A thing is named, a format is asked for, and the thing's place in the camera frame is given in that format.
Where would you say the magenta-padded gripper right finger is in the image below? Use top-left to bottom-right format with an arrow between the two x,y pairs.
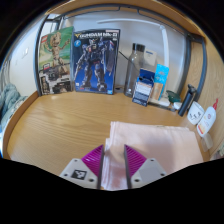
123,144 -> 168,190

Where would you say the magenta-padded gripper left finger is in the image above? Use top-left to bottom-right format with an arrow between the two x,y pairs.
59,144 -> 105,190

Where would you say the pale pink towel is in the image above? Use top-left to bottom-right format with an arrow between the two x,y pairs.
100,120 -> 204,192

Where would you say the small clear plastic container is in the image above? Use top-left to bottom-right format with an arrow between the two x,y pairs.
200,132 -> 214,152

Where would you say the white mug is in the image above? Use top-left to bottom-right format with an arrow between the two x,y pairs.
186,100 -> 206,126

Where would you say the white lotion bottle red cap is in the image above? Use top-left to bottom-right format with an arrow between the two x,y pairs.
196,98 -> 219,138

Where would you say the dark green round dish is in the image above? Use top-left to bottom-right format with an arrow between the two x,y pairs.
165,89 -> 182,104

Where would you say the small blue box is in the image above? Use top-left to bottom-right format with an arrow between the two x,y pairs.
131,68 -> 156,108

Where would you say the clear bottle with dark cap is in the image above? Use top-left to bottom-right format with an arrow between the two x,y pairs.
124,42 -> 146,98

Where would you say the teal duvet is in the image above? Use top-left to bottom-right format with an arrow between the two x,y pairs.
0,83 -> 28,132

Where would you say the blue robot model kit box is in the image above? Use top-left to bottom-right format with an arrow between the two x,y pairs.
71,28 -> 121,96

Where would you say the white carton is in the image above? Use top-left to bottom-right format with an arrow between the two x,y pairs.
143,49 -> 158,73

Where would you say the green tree figure toy box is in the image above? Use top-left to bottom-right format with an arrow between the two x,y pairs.
37,26 -> 75,97

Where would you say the white desk lamp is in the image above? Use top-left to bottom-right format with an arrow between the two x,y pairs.
96,18 -> 179,112

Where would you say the grey metal shelf frame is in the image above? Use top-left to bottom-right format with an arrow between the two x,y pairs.
33,3 -> 208,101

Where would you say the white wall switch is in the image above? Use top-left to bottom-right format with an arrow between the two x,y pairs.
21,47 -> 30,60

